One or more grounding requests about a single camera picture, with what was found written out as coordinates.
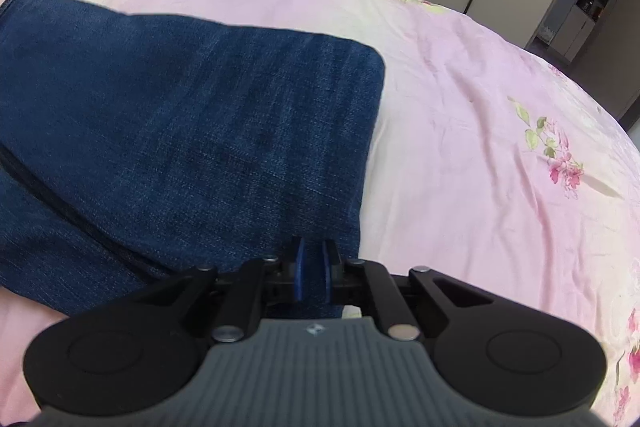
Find blue denim pants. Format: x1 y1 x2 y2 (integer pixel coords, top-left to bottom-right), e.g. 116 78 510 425
0 0 388 317

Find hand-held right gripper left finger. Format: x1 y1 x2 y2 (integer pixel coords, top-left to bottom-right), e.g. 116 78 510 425
135 237 306 341

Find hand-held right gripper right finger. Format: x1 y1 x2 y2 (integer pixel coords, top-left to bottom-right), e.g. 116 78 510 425
320 240 496 341

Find pink floral blanket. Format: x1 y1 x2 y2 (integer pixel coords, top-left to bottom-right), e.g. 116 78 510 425
0 0 640 427

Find hallway cabinet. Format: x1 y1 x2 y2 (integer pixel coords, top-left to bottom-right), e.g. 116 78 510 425
537 0 629 62

